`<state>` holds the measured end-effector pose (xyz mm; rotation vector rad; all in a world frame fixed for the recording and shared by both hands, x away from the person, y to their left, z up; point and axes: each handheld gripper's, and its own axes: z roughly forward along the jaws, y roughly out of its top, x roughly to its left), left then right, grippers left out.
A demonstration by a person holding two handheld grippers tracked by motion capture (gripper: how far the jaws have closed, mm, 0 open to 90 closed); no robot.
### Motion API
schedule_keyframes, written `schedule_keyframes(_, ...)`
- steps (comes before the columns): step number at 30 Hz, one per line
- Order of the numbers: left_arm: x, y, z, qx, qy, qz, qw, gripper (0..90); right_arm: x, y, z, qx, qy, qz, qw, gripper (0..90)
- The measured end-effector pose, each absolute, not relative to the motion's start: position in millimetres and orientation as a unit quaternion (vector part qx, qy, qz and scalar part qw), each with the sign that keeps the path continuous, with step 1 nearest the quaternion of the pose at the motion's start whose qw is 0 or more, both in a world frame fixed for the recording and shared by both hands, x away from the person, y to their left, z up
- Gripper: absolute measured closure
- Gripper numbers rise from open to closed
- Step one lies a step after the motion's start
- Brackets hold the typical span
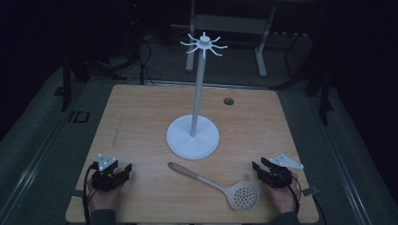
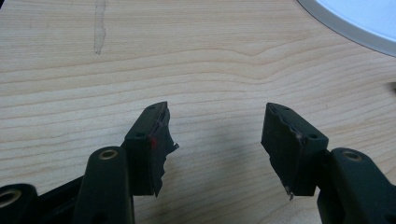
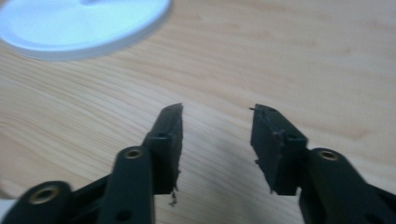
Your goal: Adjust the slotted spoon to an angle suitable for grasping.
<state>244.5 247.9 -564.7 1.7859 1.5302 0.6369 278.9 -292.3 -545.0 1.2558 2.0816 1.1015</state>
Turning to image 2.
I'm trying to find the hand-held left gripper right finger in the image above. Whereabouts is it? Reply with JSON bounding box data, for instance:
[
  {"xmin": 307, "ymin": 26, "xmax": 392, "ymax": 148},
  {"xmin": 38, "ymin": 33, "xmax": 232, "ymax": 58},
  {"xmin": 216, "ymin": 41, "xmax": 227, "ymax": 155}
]
[{"xmin": 261, "ymin": 102, "xmax": 396, "ymax": 224}]

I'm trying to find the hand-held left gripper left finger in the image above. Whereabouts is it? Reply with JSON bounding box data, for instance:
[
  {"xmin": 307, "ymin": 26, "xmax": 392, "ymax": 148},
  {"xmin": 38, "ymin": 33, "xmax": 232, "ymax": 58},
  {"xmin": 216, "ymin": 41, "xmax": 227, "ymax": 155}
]
[{"xmin": 72, "ymin": 101, "xmax": 180, "ymax": 224}]

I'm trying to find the white round plate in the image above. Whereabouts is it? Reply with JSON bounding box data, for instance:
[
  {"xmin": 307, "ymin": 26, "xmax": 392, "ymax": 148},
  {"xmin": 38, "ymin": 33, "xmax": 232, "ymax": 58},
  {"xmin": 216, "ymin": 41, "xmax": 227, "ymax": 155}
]
[{"xmin": 297, "ymin": 0, "xmax": 396, "ymax": 58}]

